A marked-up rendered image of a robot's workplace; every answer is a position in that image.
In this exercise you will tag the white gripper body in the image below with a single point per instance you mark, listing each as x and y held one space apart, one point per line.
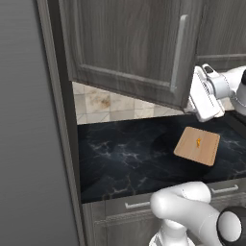
205 99

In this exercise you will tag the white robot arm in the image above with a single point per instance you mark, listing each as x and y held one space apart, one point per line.
187 208

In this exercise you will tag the small orange meat piece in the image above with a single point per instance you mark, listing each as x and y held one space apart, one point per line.
198 142

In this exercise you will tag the light wooden cutting board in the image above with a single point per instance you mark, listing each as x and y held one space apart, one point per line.
197 146

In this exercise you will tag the grey wood cabinet door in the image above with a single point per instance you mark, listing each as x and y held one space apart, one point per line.
128 41

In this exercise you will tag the grey base cabinet door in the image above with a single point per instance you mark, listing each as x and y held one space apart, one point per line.
128 233

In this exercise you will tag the grey drawer front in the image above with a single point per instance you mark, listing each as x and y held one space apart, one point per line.
115 206
230 195

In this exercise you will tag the grey wood upright panel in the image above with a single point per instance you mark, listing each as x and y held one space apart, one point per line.
61 105

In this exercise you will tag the grey fridge side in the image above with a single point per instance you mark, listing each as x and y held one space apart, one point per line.
22 128

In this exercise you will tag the grey wood wall cabinet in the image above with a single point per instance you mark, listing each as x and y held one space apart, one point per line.
224 29

